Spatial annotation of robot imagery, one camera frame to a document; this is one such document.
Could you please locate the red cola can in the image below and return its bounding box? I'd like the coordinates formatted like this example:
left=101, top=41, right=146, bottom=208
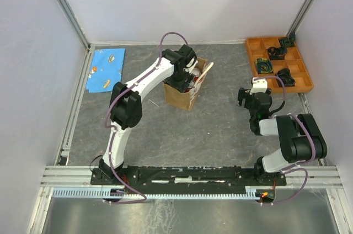
left=192, top=68, right=201, bottom=77
left=186, top=77, right=198, bottom=92

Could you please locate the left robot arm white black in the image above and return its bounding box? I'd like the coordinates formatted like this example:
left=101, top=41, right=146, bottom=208
left=99, top=44, right=197, bottom=184

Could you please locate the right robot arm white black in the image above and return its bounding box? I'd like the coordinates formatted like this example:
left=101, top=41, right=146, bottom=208
left=236, top=88, right=328, bottom=187

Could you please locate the green yellow rolled sock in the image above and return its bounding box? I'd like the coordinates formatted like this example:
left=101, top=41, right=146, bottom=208
left=255, top=58, right=274, bottom=74

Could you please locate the dark rolled sock front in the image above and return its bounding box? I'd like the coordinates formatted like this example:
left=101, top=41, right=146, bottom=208
left=276, top=68, right=296, bottom=87

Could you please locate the black rolled sock centre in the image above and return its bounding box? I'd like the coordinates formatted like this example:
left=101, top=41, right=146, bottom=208
left=267, top=46, right=287, bottom=60

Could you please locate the orange wooden divided tray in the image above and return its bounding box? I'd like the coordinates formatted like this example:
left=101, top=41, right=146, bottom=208
left=245, top=36, right=313, bottom=93

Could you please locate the dark green sock rear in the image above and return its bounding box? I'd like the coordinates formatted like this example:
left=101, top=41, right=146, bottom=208
left=279, top=31, right=296, bottom=48

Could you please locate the blue patterned cloth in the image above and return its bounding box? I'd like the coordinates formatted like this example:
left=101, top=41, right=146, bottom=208
left=85, top=48, right=125, bottom=93

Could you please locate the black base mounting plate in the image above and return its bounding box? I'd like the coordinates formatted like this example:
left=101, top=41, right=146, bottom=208
left=90, top=165, right=287, bottom=195

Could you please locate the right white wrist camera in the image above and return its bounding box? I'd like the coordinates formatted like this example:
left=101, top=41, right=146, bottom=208
left=250, top=77, right=268, bottom=94

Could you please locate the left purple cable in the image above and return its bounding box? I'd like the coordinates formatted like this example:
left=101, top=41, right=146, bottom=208
left=102, top=31, right=189, bottom=204

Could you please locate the purple cable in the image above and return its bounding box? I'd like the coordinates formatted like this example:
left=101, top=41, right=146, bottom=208
left=256, top=75, right=317, bottom=206
left=102, top=31, right=189, bottom=204

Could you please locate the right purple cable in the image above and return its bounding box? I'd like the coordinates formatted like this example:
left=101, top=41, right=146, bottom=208
left=256, top=75, right=317, bottom=206

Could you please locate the aluminium frame rail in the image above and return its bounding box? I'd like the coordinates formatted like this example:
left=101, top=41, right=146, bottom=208
left=40, top=166, right=343, bottom=189

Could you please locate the blue slotted cable duct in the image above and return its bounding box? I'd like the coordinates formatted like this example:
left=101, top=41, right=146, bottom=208
left=52, top=187, right=260, bottom=201

